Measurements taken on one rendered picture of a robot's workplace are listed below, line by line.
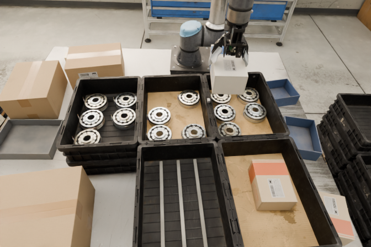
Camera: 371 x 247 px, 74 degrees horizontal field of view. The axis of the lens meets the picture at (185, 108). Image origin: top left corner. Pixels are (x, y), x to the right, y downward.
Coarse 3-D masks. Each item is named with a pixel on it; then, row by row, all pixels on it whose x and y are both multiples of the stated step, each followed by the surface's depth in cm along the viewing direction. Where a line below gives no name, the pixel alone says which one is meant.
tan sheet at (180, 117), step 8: (152, 96) 123; (160, 96) 123; (168, 96) 124; (176, 96) 124; (152, 104) 120; (160, 104) 120; (168, 104) 120; (176, 104) 120; (200, 104) 120; (176, 112) 116; (184, 112) 116; (192, 112) 117; (200, 112) 117; (176, 120) 113; (184, 120) 113; (192, 120) 113; (200, 120) 114; (176, 128) 110; (176, 136) 107
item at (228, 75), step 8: (232, 56) 95; (216, 64) 92; (224, 64) 92; (232, 64) 92; (240, 64) 92; (216, 72) 88; (224, 72) 89; (232, 72) 89; (240, 72) 89; (216, 80) 89; (224, 80) 89; (232, 80) 89; (240, 80) 89; (216, 88) 92; (224, 88) 92; (232, 88) 92; (240, 88) 92
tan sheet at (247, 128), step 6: (210, 90) 127; (234, 96) 125; (234, 102) 122; (258, 102) 123; (234, 108) 119; (240, 108) 119; (240, 114) 117; (234, 120) 114; (240, 120) 114; (246, 120) 114; (264, 120) 115; (240, 126) 112; (246, 126) 112; (252, 126) 112; (258, 126) 112; (264, 126) 112; (270, 126) 112; (246, 132) 109; (252, 132) 110; (258, 132) 110; (264, 132) 110; (270, 132) 110
